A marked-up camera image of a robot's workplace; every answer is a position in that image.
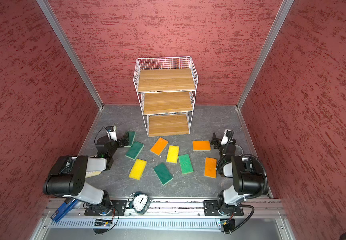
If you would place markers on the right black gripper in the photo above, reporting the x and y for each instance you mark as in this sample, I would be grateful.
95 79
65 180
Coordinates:
218 141

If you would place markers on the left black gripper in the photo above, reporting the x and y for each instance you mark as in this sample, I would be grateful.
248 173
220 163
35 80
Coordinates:
122 141

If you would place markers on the dark green sponge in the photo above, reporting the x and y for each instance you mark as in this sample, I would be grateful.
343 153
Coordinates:
131 138
163 173
134 150

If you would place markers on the orange sponge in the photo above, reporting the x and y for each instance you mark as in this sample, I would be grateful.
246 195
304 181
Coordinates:
159 146
210 168
201 146

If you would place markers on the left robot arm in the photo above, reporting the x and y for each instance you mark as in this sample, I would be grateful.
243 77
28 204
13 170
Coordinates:
67 176

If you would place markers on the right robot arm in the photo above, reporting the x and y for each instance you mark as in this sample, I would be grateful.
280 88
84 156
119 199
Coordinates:
250 178

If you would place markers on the yellow sponge lower left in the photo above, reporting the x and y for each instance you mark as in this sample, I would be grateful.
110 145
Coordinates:
137 169

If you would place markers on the yellow sponge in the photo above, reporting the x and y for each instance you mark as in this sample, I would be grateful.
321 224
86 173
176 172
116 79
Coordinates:
173 154
137 169

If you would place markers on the light green sponge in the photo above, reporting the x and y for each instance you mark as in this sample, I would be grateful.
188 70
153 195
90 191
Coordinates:
186 164

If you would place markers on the yellow sponge centre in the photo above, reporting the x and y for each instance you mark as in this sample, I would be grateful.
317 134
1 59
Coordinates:
173 154

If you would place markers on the cream calculator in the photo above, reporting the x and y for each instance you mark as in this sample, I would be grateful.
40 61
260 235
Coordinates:
92 174

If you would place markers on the green analog clock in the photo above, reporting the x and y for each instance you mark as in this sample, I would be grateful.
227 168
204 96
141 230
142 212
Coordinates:
140 203

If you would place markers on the blue stapler tool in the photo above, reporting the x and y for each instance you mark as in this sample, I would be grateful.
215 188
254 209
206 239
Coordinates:
65 208

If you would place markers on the right circuit board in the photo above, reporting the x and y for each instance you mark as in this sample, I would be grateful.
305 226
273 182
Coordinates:
227 226

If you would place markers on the circuit board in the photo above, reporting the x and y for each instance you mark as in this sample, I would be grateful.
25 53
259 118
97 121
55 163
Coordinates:
227 226
102 223

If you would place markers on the left circuit board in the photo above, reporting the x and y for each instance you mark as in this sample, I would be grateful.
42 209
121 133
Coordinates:
102 223

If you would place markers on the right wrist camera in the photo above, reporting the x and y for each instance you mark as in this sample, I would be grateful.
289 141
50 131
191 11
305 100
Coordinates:
228 135

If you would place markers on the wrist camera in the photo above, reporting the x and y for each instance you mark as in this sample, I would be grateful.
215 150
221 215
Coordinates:
111 131
228 135

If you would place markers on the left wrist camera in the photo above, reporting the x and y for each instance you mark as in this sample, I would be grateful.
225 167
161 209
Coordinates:
111 131

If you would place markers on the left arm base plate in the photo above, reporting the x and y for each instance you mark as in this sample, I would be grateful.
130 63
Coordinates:
118 208

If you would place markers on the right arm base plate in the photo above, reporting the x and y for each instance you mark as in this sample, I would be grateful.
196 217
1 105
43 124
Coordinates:
212 208

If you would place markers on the white wire wooden shelf rack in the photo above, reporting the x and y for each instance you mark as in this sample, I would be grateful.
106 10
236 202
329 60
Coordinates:
166 89

